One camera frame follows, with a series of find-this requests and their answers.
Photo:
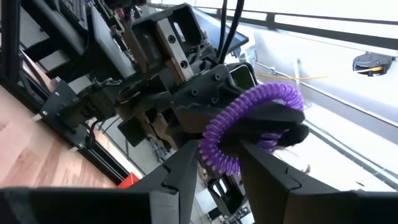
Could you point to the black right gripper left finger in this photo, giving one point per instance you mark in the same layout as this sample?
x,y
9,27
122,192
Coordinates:
x,y
93,208

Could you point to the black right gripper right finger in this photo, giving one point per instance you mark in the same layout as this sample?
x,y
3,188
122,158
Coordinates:
x,y
311,208

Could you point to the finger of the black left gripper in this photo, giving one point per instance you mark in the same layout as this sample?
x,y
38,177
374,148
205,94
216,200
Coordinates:
x,y
267,119
202,99

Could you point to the purple coil wristband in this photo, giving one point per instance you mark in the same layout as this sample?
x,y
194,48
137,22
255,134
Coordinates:
x,y
214,137

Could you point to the orange plastic basket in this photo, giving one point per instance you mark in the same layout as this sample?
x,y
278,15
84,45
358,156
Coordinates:
x,y
129,182

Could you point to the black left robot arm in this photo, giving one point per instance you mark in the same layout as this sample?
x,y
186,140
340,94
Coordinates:
x,y
77,105

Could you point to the grey computer box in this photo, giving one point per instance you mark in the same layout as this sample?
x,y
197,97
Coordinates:
x,y
112,46

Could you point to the black ceiling device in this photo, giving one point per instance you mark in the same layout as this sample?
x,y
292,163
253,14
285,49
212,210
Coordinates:
x,y
370,63

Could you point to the black aluminium table frame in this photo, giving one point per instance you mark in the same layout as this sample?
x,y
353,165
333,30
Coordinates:
x,y
9,40

